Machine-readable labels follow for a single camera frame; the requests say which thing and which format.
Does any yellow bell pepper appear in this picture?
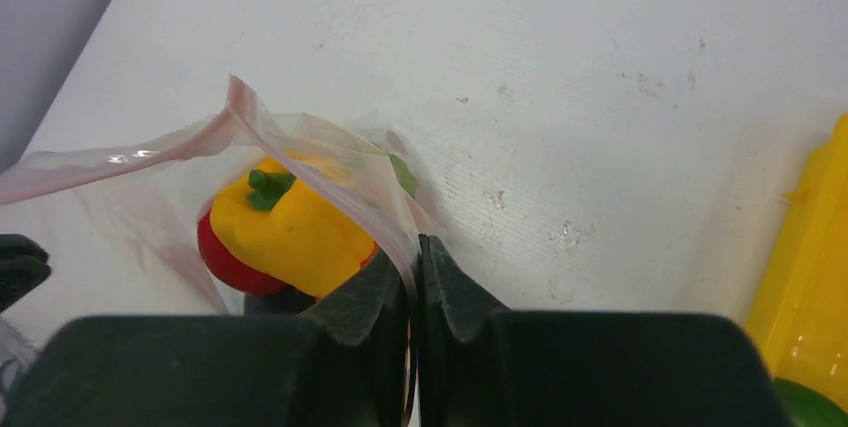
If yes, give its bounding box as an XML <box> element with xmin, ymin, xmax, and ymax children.
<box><xmin>203</xmin><ymin>157</ymin><xmax>377</xmax><ymax>299</ymax></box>

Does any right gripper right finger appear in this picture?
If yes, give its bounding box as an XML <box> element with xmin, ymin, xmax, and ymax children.
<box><xmin>418</xmin><ymin>236</ymin><xmax>791</xmax><ymax>426</ymax></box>

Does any yellow plastic tray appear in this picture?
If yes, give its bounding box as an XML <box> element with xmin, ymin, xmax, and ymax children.
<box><xmin>745</xmin><ymin>116</ymin><xmax>847</xmax><ymax>410</ymax></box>

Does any clear zip top bag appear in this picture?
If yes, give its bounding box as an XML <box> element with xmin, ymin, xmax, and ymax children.
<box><xmin>1</xmin><ymin>77</ymin><xmax>433</xmax><ymax>345</ymax></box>

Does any red tomato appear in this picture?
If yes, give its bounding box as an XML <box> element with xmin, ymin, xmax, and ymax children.
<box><xmin>196</xmin><ymin>210</ymin><xmax>287</xmax><ymax>296</ymax></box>

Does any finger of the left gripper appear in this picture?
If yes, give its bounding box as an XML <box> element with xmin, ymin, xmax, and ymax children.
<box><xmin>1</xmin><ymin>234</ymin><xmax>51</xmax><ymax>312</ymax></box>

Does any green orange mango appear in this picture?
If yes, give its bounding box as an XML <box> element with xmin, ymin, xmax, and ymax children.
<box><xmin>774</xmin><ymin>378</ymin><xmax>847</xmax><ymax>427</ymax></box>

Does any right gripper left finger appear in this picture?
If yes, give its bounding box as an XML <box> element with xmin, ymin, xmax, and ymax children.
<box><xmin>3</xmin><ymin>254</ymin><xmax>407</xmax><ymax>426</ymax></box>

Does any green cabbage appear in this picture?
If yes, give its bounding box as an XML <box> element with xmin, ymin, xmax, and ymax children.
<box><xmin>387</xmin><ymin>153</ymin><xmax>418</xmax><ymax>198</ymax></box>

